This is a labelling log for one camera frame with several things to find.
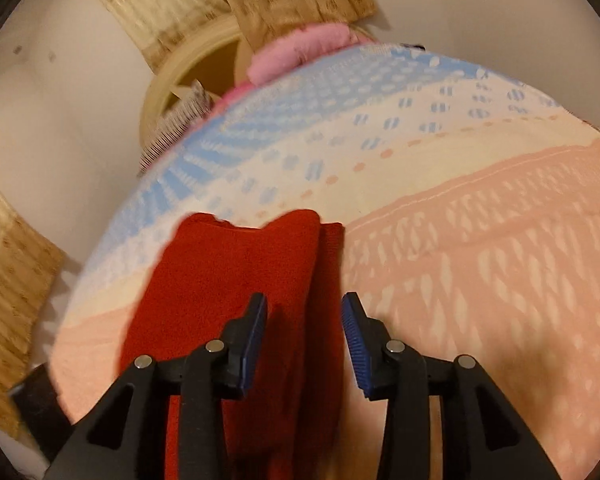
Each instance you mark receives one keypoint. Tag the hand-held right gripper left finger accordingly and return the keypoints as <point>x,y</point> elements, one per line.
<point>252,345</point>

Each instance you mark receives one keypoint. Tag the patterned bed blanket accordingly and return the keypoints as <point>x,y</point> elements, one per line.
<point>455,220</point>

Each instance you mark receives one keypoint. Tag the beige floral curtain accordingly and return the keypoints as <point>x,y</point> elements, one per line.
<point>10,290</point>
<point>230,0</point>

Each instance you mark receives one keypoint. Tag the striped pillow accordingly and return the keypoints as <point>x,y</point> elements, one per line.
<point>172,125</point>

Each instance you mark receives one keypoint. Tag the cream wooden headboard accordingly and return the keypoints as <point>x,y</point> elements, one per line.
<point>195,70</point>

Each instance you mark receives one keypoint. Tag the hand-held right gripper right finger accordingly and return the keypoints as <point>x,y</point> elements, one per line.
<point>356,345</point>

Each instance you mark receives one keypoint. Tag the dark box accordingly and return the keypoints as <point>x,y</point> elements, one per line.
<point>42,405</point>

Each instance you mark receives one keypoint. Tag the red knitted sweater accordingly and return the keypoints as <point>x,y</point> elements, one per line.
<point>240,280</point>

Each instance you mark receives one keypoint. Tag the pink pillow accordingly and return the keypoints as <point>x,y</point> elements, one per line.
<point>300,50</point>

